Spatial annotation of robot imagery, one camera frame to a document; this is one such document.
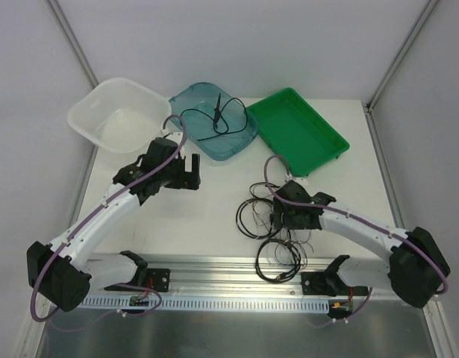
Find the thick black USB cable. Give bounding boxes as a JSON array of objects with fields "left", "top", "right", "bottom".
[{"left": 234, "top": 197, "right": 308, "bottom": 285}]

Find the thin black USB cable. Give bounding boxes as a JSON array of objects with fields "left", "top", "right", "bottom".
[{"left": 179, "top": 92, "right": 249, "bottom": 142}]

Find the thin brown wire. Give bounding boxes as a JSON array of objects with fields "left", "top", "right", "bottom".
[{"left": 247, "top": 180, "right": 319, "bottom": 273}]

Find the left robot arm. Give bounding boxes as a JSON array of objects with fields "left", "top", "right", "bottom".
[{"left": 27, "top": 132, "right": 201, "bottom": 313}]

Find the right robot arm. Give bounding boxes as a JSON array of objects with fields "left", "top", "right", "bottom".
[{"left": 273, "top": 180, "right": 451, "bottom": 308}]

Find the teal translucent plastic tray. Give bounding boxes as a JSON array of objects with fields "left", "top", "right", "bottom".
[{"left": 169, "top": 82, "right": 259, "bottom": 161}]

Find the white plastic tub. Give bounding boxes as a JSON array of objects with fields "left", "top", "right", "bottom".
[{"left": 67, "top": 78, "right": 172, "bottom": 168}]

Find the green plastic tray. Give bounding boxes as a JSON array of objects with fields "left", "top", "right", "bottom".
[{"left": 248, "top": 87, "right": 350, "bottom": 177}]

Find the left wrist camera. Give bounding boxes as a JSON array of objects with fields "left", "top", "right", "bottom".
[{"left": 160, "top": 128, "right": 184, "bottom": 140}]

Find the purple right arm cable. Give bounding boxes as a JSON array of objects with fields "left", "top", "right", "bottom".
[{"left": 264, "top": 154, "right": 452, "bottom": 329}]

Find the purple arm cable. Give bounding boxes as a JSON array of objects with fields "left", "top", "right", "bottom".
[
  {"left": 30, "top": 114, "right": 189, "bottom": 331},
  {"left": 264, "top": 154, "right": 452, "bottom": 329}
]

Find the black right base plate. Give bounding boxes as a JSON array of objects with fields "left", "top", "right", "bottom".
[{"left": 300, "top": 271, "right": 327, "bottom": 295}]

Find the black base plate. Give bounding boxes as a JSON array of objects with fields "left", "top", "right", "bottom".
[
  {"left": 300, "top": 271, "right": 327, "bottom": 295},
  {"left": 143, "top": 268, "right": 171, "bottom": 292}
]

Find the white slotted cable duct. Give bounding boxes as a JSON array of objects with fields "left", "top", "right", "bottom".
[{"left": 79, "top": 294, "right": 329, "bottom": 314}]

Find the aluminium mounting rail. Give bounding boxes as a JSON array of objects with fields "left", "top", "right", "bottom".
[{"left": 60, "top": 251, "right": 416, "bottom": 298}]

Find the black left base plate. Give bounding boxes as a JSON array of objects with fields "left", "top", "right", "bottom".
[{"left": 143, "top": 268, "right": 171, "bottom": 292}]

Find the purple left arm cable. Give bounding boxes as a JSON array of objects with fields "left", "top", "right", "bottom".
[{"left": 30, "top": 114, "right": 189, "bottom": 331}]

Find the left aluminium frame post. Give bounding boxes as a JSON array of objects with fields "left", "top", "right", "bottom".
[{"left": 45, "top": 0, "right": 99, "bottom": 89}]

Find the aluminium frame post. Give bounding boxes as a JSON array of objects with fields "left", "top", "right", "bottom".
[
  {"left": 45, "top": 0, "right": 99, "bottom": 89},
  {"left": 365, "top": 0, "right": 440, "bottom": 113}
]

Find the right aluminium frame post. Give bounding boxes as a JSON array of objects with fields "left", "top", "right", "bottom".
[{"left": 365, "top": 0, "right": 440, "bottom": 113}]

